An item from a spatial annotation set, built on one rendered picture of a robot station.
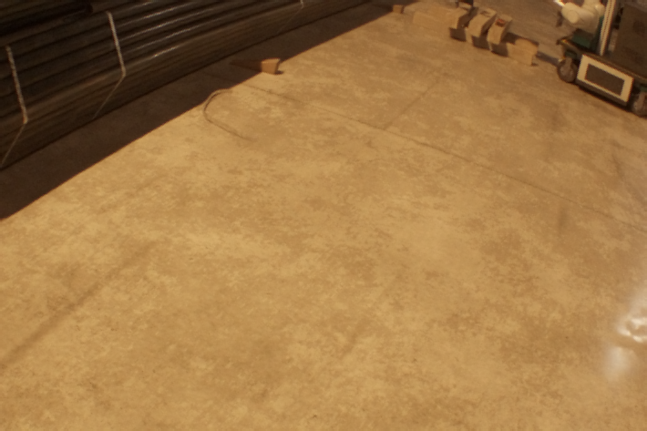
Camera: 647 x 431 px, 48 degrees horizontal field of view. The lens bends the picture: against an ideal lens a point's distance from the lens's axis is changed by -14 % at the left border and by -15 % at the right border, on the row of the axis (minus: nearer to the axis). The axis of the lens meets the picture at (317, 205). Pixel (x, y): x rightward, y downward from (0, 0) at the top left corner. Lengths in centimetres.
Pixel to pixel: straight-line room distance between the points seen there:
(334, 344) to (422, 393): 29
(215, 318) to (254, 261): 36
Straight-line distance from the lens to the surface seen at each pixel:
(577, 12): 587
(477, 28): 618
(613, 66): 605
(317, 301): 246
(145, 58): 334
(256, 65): 432
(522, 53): 631
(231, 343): 220
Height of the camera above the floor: 130
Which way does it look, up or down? 26 degrees down
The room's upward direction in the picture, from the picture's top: 14 degrees clockwise
